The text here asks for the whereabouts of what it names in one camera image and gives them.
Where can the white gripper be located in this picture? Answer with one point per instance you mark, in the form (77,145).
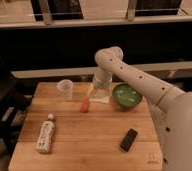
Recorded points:
(102,78)

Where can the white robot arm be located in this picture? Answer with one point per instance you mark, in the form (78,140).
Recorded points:
(176,103)

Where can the translucent ceramic cup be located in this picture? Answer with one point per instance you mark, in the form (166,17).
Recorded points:
(65,88)

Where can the green bowl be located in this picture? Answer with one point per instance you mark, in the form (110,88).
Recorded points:
(126,96)

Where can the orange carrot toy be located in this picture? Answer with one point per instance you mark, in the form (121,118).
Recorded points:
(86,103)

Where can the wooden cutting board table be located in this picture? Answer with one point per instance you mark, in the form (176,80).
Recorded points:
(86,141)

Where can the black remote control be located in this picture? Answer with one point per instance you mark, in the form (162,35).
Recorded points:
(128,139)

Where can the white plastic bottle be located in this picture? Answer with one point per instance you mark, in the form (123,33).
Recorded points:
(45,136)

